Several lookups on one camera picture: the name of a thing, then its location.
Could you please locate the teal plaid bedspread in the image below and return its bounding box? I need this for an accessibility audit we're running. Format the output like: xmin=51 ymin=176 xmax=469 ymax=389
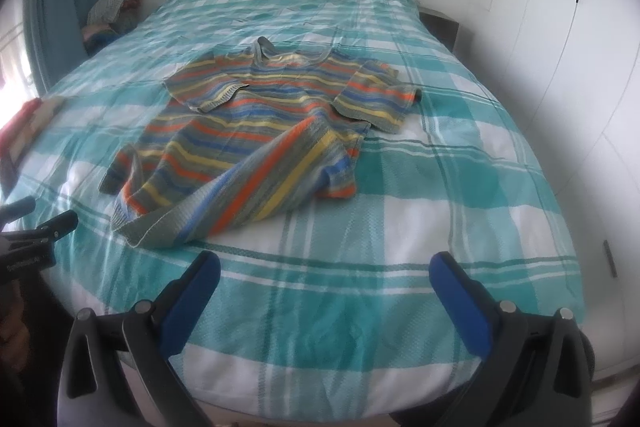
xmin=12 ymin=0 xmax=586 ymax=421

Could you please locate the dark wooden nightstand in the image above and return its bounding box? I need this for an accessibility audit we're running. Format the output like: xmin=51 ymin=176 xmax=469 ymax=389
xmin=418 ymin=5 xmax=460 ymax=53

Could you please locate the person's left hand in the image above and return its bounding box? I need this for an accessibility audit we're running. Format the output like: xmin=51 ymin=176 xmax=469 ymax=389
xmin=1 ymin=280 xmax=30 ymax=375

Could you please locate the red cloth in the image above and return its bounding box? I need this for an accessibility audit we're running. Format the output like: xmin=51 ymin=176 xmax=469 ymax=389
xmin=0 ymin=98 xmax=42 ymax=155

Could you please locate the striped knit sweater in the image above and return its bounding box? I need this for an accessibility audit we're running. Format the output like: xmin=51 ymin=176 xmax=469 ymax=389
xmin=100 ymin=38 xmax=421 ymax=249

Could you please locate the pile of clothes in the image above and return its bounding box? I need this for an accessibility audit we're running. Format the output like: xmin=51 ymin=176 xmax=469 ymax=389
xmin=81 ymin=0 xmax=142 ymax=57

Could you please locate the checkered folded cloth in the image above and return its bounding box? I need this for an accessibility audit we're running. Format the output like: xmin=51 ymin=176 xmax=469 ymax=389
xmin=1 ymin=95 xmax=66 ymax=164

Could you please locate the white wardrobe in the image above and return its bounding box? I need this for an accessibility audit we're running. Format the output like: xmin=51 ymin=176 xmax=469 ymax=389
xmin=466 ymin=0 xmax=639 ymax=379

